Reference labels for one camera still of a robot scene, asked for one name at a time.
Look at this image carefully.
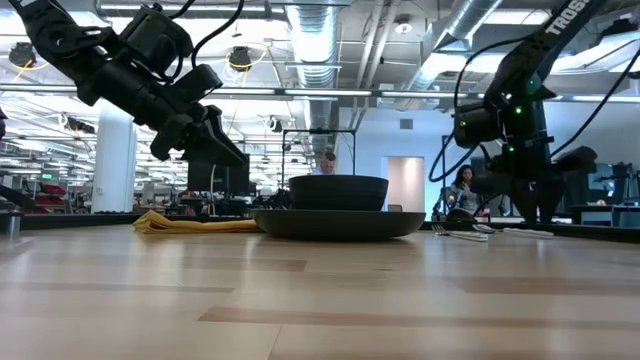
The black computer monitor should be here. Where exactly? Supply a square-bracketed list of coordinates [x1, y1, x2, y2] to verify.
[186, 159, 251, 197]

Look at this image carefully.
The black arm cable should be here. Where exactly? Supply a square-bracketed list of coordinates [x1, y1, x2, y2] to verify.
[428, 35, 532, 184]
[191, 0, 246, 69]
[549, 45, 640, 159]

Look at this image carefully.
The black round ceiling device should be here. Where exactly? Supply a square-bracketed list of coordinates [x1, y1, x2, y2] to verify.
[228, 45, 254, 72]

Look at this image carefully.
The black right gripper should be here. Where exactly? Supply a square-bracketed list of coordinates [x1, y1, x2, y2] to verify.
[470, 143, 599, 225]

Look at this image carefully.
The dark grey plate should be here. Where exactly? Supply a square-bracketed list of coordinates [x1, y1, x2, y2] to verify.
[251, 209, 428, 241]

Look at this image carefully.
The dark desk with monitor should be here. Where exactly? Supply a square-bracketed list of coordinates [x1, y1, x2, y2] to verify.
[569, 160, 640, 230]

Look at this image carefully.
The silver ceiling air duct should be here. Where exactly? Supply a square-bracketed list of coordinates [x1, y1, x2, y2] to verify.
[283, 0, 347, 166]

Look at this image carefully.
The yellow cloth napkin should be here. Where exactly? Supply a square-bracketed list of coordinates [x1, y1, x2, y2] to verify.
[131, 209, 265, 236]

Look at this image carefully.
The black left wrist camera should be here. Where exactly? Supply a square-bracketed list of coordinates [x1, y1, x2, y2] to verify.
[118, 3, 195, 81]

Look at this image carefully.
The silver metal cup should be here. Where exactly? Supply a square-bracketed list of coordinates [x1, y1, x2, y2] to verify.
[0, 210, 24, 237]

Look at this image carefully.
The silver fork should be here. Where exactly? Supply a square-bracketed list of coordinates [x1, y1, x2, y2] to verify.
[431, 223, 490, 244]

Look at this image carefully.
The dark grey bowl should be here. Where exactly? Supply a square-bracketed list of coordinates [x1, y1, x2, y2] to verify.
[288, 174, 390, 212]

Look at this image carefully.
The long ceiling light strip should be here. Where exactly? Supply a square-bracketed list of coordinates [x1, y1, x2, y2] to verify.
[0, 83, 640, 104]

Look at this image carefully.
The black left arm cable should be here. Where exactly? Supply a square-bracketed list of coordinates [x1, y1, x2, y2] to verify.
[191, 0, 246, 69]

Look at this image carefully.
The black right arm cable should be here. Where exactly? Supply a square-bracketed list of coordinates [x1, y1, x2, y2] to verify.
[428, 35, 532, 184]
[549, 45, 640, 159]

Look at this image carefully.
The white round pillar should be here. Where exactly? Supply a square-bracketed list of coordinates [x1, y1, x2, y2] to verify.
[90, 99, 139, 215]

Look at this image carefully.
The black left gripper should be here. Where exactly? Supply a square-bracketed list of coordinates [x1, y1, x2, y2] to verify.
[74, 58, 250, 169]

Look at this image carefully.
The black metal station frame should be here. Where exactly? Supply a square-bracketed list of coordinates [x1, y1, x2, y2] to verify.
[280, 128, 358, 177]

